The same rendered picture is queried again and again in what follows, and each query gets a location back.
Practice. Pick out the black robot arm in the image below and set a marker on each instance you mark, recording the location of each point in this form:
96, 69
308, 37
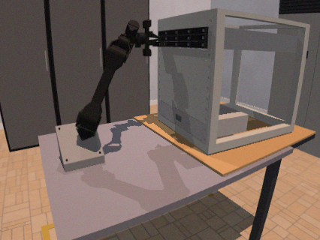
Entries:
90, 116

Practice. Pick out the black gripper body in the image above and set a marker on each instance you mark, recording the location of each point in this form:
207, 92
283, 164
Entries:
141, 38

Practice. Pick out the grey open rack frame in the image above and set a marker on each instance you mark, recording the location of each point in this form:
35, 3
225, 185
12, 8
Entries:
189, 89

